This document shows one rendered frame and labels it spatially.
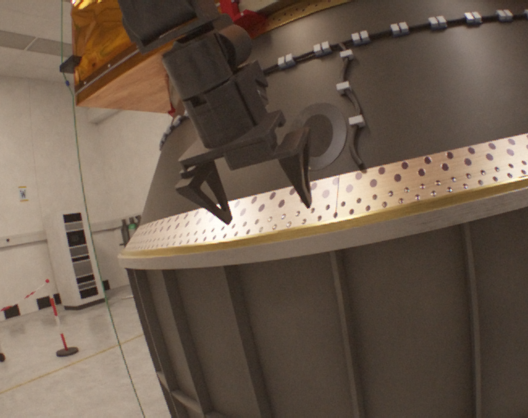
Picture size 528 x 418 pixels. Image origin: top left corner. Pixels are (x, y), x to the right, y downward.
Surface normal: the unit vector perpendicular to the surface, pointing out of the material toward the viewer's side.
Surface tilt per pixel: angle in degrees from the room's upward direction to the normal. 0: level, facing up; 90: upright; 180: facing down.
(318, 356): 90
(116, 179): 90
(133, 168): 90
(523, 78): 62
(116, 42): 129
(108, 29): 93
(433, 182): 43
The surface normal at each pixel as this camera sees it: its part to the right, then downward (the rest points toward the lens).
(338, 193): -0.48, -0.66
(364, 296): -0.48, 0.07
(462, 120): -0.35, -0.43
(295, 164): -0.11, 0.80
